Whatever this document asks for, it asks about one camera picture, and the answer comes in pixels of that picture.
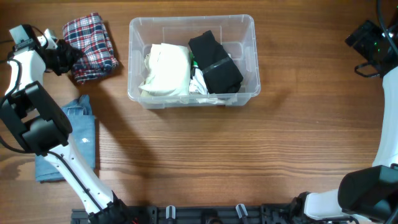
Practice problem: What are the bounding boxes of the white shirt with green tag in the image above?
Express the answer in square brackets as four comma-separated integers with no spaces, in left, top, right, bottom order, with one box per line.
[188,52,232,105]

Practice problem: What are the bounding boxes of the red blue plaid cloth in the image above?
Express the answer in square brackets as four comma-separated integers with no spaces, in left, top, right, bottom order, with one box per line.
[62,12,119,84]

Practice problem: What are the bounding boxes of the cream cloth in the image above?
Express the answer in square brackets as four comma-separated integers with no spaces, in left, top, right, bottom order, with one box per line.
[139,43,190,97]

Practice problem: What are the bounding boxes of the folded blue denim jeans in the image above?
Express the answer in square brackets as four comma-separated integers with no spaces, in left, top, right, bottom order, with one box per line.
[35,95,96,182]

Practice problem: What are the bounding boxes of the black garment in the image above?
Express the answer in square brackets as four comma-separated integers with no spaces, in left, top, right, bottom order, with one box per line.
[188,30,243,94]

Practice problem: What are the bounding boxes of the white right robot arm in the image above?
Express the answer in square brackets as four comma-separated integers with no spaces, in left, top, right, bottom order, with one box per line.
[302,34,397,223]

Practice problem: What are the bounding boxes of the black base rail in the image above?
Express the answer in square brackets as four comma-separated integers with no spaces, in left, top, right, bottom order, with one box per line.
[70,202,348,224]

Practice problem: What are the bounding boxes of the clear plastic storage bin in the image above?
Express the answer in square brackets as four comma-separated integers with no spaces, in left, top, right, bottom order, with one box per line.
[127,14,261,110]

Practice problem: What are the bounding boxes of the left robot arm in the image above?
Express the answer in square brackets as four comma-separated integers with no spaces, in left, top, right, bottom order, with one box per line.
[1,38,131,223]

